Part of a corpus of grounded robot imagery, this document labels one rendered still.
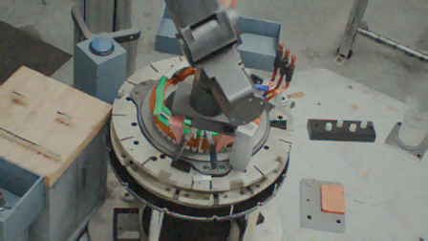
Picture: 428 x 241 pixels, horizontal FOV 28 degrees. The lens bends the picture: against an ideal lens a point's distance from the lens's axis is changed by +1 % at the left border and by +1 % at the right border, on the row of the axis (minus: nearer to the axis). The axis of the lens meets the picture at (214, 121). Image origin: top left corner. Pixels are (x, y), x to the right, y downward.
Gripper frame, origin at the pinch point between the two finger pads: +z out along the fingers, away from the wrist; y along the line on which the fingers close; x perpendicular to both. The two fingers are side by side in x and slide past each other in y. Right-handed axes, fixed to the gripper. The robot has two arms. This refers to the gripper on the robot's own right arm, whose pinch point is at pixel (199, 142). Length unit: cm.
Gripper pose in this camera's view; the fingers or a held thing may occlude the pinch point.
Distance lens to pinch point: 134.5
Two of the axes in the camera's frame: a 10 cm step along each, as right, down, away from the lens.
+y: 9.8, 2.1, 0.4
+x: 1.2, -7.1, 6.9
